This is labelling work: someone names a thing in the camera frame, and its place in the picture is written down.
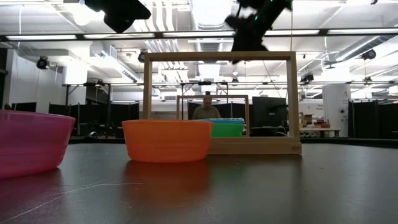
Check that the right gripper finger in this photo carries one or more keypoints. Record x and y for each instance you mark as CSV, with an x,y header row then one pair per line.
x,y
241,42
258,42

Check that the teal plastic bowl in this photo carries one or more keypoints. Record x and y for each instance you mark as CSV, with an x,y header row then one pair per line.
x,y
228,121

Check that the green plastic bowl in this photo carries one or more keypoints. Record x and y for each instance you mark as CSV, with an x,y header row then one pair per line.
x,y
227,130

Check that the wooden slatted shelf rack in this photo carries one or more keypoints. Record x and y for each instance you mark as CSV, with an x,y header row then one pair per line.
x,y
255,145

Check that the black ceiling spotlight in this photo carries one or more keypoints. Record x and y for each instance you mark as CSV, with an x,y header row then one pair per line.
x,y
42,63
142,57
369,54

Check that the dark background monitor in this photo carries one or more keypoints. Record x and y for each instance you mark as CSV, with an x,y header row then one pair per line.
x,y
269,110

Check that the person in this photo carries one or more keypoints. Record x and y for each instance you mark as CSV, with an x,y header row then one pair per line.
x,y
206,113

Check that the cardboard box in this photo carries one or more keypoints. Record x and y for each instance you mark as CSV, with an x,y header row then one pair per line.
x,y
308,119

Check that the black room partition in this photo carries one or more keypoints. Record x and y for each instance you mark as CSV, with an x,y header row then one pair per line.
x,y
373,118
118,115

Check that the white round column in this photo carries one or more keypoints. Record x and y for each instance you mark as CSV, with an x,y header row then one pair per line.
x,y
335,109

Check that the cluttered work table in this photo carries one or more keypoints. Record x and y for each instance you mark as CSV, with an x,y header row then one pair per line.
x,y
320,130

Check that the orange plastic bowl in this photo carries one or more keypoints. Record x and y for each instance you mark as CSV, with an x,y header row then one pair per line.
x,y
166,141

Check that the black table mat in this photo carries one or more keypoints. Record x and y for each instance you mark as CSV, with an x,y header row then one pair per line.
x,y
248,186

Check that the pink plastic bowl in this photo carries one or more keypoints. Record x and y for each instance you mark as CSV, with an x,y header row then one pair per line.
x,y
31,143

